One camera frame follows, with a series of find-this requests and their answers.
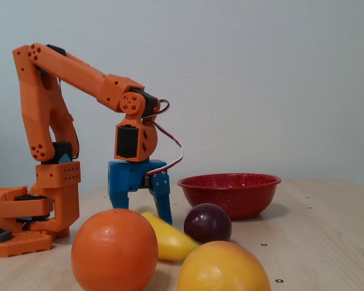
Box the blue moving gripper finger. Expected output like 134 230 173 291
147 169 174 225

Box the blue gripper body black motor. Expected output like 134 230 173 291
107 158 169 196

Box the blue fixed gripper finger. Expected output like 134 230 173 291
109 190 130 210

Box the yellow toy banana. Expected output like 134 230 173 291
139 211 203 262

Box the orange robot base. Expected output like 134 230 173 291
0 175 70 258

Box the red speckled bowl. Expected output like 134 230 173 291
177 173 283 221

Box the orange toy fruit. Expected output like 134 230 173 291
70 208 160 291

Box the dark purple toy plum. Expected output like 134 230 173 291
183 202 232 247

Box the yellow orange toy peach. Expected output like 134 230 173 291
177 241 272 291

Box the dark grey table clamp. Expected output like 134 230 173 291
0 221 13 245

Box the white red servo cable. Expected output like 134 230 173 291
141 99 184 177

